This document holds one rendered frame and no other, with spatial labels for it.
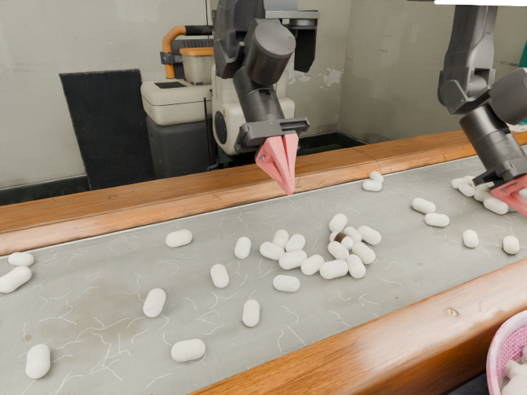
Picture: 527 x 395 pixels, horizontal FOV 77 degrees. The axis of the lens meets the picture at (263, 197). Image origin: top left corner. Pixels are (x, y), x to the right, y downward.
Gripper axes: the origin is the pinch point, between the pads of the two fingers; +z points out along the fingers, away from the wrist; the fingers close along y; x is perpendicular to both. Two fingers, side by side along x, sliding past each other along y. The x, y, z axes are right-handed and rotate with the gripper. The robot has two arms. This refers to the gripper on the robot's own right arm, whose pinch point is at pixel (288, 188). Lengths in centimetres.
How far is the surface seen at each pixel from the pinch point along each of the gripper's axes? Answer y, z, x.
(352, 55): 162, -150, 134
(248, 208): -2.5, -2.1, 12.1
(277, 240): -3.2, 6.3, 2.3
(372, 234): 9.6, 9.3, -0.6
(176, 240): -15.8, 2.2, 6.6
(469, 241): 21.5, 14.1, -4.1
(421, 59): 166, -101, 88
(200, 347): -16.9, 15.7, -5.2
